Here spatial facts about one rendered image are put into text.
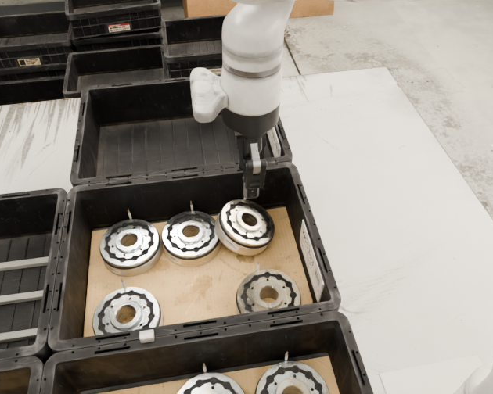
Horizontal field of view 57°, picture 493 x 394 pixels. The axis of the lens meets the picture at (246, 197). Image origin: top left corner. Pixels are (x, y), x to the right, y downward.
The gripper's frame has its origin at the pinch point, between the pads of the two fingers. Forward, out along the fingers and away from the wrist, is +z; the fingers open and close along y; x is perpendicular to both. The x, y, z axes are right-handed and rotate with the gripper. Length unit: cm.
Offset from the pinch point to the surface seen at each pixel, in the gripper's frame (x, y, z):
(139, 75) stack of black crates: 29, 129, 66
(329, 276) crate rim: -10.2, -14.0, 8.0
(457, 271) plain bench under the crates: -44, -3, 31
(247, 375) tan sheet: 2.9, -23.1, 18.1
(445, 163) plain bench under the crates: -55, 28, 31
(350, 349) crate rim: -10.1, -25.1, 7.8
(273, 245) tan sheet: -4.9, -0.5, 18.3
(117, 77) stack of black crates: 38, 129, 66
